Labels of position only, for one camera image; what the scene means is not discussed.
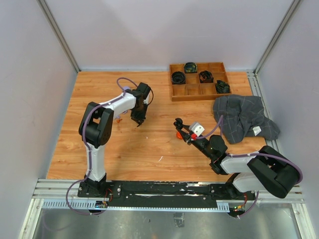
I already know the wooden compartment tray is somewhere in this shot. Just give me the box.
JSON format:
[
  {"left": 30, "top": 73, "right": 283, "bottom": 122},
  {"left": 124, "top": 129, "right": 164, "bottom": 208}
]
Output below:
[{"left": 169, "top": 62, "right": 232, "bottom": 102}]

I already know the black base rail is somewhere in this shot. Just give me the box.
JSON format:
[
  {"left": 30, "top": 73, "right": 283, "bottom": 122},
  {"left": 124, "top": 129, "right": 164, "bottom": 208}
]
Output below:
[{"left": 78, "top": 181, "right": 255, "bottom": 210}]

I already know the coiled red black strap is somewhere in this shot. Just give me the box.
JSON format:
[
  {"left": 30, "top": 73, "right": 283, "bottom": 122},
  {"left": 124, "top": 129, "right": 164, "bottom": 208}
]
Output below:
[{"left": 198, "top": 70, "right": 214, "bottom": 83}]

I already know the grey checked cloth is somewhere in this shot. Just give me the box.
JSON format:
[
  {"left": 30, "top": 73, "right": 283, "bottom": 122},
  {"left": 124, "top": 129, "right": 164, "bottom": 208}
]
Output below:
[{"left": 212, "top": 95, "right": 280, "bottom": 144}]

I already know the black earbud case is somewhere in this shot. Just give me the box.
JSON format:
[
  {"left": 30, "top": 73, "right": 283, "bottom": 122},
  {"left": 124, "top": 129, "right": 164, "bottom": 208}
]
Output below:
[{"left": 173, "top": 118, "right": 183, "bottom": 129}]

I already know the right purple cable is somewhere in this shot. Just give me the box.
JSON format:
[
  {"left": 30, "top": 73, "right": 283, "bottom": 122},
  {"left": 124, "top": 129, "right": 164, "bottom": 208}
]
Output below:
[{"left": 190, "top": 115, "right": 304, "bottom": 220}]

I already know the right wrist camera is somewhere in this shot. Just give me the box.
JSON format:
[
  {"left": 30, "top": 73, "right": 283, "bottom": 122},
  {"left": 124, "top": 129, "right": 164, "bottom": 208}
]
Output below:
[{"left": 189, "top": 122, "right": 205, "bottom": 137}]

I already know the coiled dark strap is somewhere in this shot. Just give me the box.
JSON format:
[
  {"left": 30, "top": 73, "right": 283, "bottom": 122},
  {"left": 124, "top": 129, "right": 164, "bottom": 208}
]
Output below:
[{"left": 214, "top": 80, "right": 231, "bottom": 95}]

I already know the coiled green black strap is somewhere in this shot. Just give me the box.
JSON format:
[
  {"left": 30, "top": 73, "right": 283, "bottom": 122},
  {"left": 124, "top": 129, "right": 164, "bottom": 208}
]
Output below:
[{"left": 183, "top": 62, "right": 198, "bottom": 74}]

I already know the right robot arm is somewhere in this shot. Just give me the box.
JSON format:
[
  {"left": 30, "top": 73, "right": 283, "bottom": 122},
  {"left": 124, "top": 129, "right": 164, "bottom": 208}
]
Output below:
[{"left": 173, "top": 118, "right": 303, "bottom": 199}]

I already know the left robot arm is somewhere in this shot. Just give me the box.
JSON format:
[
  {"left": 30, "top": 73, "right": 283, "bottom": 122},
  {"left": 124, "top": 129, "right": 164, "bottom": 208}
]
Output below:
[{"left": 78, "top": 83, "right": 153, "bottom": 197}]

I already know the orange earbud case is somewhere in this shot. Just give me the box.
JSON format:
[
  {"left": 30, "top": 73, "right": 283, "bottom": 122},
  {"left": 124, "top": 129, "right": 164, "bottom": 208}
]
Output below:
[{"left": 176, "top": 132, "right": 183, "bottom": 139}]

